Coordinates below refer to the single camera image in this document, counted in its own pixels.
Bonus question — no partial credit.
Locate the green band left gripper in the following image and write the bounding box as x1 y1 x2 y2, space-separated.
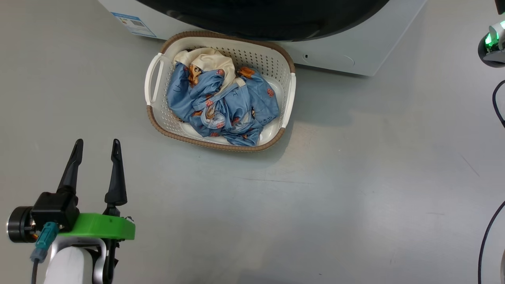
47 138 136 284

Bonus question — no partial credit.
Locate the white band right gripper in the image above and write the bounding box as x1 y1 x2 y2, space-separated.
478 20 505 68

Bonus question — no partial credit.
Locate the blue cartoon print garment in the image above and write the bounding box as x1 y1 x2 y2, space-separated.
166 62 280 147

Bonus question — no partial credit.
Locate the cream garment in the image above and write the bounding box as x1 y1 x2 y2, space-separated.
174 47 247 95

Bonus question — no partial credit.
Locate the black round washing machine door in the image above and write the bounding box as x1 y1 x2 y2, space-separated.
136 0 391 42

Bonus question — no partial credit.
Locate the white washing machine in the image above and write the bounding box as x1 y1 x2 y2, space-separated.
98 0 427 77

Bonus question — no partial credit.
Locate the cream basket with brown rim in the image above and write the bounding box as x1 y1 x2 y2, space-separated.
144 31 296 152

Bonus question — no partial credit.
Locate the blue white energy label sticker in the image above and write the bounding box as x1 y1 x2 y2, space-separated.
111 12 157 39

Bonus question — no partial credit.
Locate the round filter cover flap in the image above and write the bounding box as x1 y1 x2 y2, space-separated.
302 50 355 68

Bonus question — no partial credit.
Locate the teal plug left camera cable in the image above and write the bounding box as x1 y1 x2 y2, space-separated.
30 222 60 284

